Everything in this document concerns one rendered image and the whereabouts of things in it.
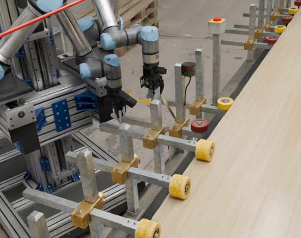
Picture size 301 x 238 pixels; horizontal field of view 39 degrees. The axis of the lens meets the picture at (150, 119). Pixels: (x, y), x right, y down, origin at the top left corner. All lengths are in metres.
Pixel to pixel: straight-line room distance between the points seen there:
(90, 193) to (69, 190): 1.36
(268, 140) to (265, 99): 0.39
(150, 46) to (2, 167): 1.68
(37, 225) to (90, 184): 0.25
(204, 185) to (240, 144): 0.32
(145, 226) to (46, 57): 1.29
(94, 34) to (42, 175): 0.95
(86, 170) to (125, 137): 0.25
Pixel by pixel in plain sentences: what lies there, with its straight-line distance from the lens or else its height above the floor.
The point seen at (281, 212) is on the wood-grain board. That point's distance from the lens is 1.52.
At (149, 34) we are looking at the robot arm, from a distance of 1.83.
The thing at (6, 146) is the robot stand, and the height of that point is 0.21.
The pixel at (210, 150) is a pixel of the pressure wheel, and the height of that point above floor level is 0.95.
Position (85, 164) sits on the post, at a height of 1.13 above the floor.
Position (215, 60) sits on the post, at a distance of 2.42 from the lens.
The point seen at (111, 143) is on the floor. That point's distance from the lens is 3.57.
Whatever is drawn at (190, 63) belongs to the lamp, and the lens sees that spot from 1.91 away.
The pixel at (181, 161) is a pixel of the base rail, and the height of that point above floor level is 0.70.
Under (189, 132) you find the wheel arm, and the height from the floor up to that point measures 0.85.
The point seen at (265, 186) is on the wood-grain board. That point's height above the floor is 0.90.
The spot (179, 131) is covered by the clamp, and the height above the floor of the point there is 0.86.
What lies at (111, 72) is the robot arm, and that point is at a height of 1.12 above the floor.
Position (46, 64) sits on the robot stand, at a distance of 2.38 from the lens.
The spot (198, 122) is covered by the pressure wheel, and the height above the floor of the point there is 0.91.
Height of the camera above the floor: 1.90
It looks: 29 degrees down
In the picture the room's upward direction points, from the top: 4 degrees counter-clockwise
